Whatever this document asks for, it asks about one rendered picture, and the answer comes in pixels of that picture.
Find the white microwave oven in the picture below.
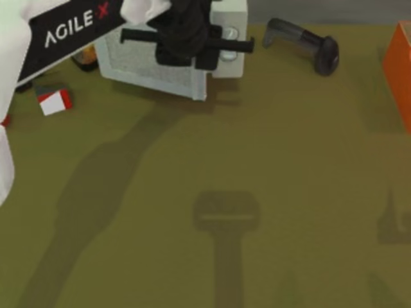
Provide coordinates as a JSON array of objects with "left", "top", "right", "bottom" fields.
[{"left": 95, "top": 0, "right": 250, "bottom": 103}]

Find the black and gray barcode scanner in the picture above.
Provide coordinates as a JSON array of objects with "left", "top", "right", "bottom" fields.
[{"left": 262, "top": 17, "right": 340, "bottom": 77}]

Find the dark brown bottle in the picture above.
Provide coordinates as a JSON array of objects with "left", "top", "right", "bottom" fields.
[{"left": 70, "top": 44, "right": 99, "bottom": 73}]

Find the red, white and gray small box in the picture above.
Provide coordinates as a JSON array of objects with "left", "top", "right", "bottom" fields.
[{"left": 33, "top": 84, "right": 74, "bottom": 117}]

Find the orange box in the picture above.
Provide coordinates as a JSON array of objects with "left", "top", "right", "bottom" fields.
[{"left": 382, "top": 20, "right": 411, "bottom": 135}]

